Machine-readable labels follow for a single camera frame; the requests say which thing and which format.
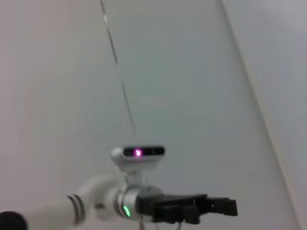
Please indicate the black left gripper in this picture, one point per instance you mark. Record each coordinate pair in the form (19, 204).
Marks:
(168, 206)

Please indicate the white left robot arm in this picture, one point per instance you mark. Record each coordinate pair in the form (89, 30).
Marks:
(60, 210)

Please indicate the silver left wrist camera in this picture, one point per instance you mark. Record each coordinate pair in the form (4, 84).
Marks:
(136, 161)

